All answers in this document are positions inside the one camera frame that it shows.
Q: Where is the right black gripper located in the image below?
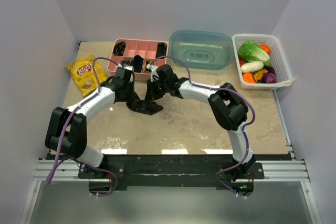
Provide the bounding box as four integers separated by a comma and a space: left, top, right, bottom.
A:
145, 77, 169, 101

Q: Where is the dark brown patterned tie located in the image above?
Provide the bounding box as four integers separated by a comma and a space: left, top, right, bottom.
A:
126, 93, 163, 115

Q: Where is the pink divided organizer tray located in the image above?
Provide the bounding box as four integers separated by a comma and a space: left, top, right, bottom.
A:
107, 39, 169, 81

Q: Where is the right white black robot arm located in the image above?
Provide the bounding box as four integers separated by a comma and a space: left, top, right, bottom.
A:
145, 64, 256, 178

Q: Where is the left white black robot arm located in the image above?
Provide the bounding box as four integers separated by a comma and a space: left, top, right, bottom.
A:
45, 67, 135, 178

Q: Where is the rolled yellow tie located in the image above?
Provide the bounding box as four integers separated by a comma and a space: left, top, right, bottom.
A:
142, 59, 152, 73

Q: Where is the rolled dark blue tie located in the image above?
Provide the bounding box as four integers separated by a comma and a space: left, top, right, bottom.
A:
132, 55, 143, 73

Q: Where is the rolled black tie back left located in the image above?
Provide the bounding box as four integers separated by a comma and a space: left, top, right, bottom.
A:
112, 41, 127, 56

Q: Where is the rolled black tie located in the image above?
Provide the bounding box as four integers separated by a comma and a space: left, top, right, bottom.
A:
155, 42, 167, 58
112, 41, 127, 56

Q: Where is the yellow Lays chips bag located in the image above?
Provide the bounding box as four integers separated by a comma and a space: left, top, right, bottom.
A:
65, 54, 98, 97

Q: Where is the rolled black tie back right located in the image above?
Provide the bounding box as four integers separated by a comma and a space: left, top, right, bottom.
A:
155, 42, 167, 58

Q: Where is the blue transparent plastic bin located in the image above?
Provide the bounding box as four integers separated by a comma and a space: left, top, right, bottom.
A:
168, 30, 234, 70

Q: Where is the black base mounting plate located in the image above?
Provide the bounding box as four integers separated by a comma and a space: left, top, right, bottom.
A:
78, 154, 265, 196

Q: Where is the orange carrot piece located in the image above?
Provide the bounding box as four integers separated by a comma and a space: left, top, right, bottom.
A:
243, 73, 257, 84

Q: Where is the white radish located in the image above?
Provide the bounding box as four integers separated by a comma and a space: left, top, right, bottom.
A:
240, 61, 264, 73

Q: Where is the green lettuce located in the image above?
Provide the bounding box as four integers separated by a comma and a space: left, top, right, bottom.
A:
237, 41, 271, 66

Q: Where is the orange yellow pepper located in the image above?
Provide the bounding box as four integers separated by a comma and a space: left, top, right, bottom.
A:
253, 69, 268, 82

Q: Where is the purple onion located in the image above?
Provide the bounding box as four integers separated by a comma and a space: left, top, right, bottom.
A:
261, 73, 277, 84

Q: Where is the dark purple eggplant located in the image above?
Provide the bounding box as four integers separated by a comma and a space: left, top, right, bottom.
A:
265, 66, 276, 75

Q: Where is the orange fruit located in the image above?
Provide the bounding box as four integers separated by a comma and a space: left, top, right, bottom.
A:
260, 44, 271, 55

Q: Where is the white plastic basket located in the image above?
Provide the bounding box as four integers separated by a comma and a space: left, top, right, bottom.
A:
232, 34, 295, 90

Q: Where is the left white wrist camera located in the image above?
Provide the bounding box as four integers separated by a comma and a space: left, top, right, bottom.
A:
122, 65, 134, 82

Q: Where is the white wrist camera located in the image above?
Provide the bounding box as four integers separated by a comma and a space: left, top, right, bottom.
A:
146, 64, 160, 82
122, 65, 134, 82

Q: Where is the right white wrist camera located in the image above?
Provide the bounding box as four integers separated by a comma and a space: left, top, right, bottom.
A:
146, 64, 160, 82

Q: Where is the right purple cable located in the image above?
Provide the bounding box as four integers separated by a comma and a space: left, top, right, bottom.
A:
149, 56, 256, 196

